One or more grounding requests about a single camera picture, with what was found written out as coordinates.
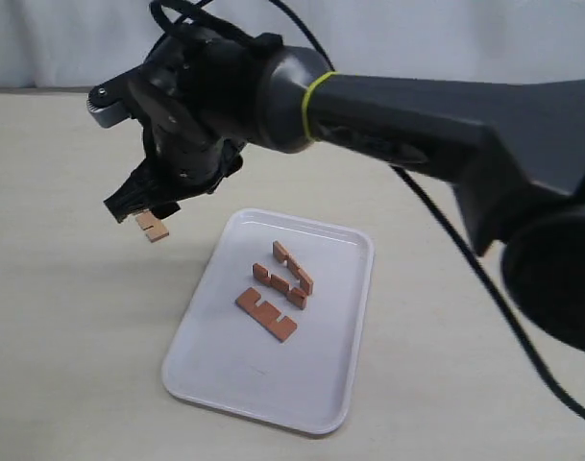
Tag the wooden notched piece three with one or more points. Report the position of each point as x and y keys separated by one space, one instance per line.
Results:
x=294 y=295

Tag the white backdrop cloth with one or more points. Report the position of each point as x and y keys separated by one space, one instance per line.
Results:
x=83 y=43

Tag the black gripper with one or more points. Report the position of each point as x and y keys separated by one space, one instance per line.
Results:
x=194 y=97

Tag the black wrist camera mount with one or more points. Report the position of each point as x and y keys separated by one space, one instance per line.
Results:
x=112 y=102

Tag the white plastic tray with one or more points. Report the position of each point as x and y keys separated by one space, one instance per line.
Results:
x=223 y=359

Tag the wooden notched piece four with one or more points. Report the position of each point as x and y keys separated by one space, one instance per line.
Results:
x=282 y=256

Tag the wooden notched piece one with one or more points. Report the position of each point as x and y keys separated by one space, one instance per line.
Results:
x=152 y=227

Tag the wooden notched piece two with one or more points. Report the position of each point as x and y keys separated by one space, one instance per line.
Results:
x=266 y=314

